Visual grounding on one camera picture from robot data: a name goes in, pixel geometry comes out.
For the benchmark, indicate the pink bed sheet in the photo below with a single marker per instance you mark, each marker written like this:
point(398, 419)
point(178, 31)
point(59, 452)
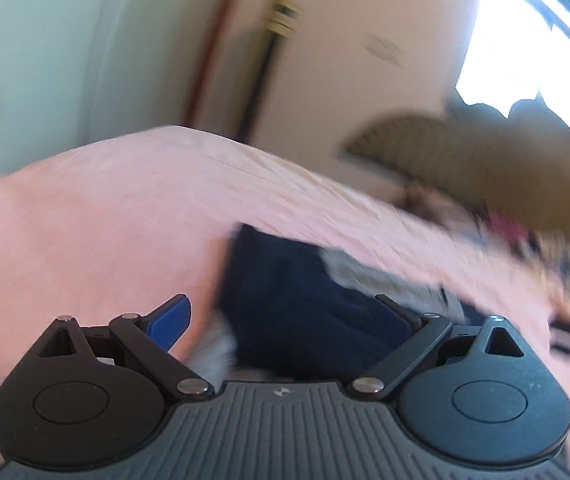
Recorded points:
point(90, 220)

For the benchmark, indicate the tan folded cloth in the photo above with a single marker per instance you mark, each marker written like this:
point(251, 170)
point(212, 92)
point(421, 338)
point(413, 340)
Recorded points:
point(432, 202)

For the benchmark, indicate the grey knit sweater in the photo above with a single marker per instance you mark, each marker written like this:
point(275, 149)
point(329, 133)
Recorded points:
point(370, 272)

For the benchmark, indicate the window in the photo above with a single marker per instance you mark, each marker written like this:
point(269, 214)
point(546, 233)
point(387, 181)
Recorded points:
point(510, 45)

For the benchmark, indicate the olive padded headboard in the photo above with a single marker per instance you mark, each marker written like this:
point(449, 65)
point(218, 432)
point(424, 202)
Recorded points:
point(485, 160)

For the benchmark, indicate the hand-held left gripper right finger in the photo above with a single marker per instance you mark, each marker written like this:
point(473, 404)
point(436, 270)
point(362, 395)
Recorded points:
point(396, 316)

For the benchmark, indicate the reddish wooden door frame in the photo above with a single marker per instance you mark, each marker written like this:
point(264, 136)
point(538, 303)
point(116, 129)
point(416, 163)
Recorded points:
point(212, 40)

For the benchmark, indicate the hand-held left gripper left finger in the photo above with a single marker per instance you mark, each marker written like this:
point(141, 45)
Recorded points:
point(171, 317)

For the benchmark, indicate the gold and black frame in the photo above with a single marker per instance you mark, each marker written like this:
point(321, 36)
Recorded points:
point(270, 55)

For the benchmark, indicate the magenta cloth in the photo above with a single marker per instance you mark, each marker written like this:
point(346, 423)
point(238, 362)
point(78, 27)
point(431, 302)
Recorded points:
point(507, 225)

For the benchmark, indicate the navy blue garment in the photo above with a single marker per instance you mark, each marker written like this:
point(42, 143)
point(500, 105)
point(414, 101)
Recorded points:
point(290, 305)

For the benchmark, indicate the white wall socket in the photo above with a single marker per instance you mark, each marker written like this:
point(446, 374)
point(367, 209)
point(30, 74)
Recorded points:
point(385, 49)

